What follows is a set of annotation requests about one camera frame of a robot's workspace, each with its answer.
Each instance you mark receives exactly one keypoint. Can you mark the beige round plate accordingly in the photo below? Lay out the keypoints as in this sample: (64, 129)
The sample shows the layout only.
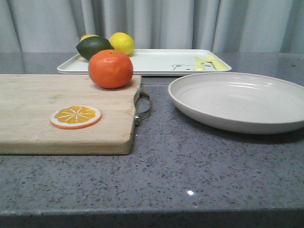
(240, 102)

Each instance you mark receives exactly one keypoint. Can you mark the orange slice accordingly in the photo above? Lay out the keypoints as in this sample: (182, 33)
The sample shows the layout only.
(75, 117)

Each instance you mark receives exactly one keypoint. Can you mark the rear yellow lemon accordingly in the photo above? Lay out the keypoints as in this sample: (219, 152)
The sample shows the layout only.
(88, 36)

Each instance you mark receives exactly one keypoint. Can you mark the yellow plastic knife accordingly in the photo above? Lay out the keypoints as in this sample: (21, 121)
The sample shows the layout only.
(199, 63)

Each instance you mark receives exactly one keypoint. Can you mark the green lime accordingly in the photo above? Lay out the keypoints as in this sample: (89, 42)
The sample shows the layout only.
(92, 45)

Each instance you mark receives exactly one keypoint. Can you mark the yellow lemon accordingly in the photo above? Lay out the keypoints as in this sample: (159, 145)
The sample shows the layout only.
(88, 36)
(122, 42)

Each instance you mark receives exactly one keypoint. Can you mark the yellow plastic fork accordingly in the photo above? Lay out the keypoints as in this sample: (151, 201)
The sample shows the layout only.
(217, 63)

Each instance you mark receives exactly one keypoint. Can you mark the metal cutting board handle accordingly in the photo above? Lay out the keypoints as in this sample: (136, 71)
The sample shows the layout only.
(143, 107)

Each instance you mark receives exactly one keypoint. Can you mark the wooden cutting board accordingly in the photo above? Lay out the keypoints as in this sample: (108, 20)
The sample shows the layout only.
(28, 101)

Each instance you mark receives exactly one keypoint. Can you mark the white rectangular tray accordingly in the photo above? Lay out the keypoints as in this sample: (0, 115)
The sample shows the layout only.
(169, 62)

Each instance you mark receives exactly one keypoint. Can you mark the orange mandarin fruit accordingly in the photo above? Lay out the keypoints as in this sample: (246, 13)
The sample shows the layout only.
(110, 69)

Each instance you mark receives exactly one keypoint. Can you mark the grey curtain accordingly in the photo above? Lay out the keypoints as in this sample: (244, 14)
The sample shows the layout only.
(38, 26)

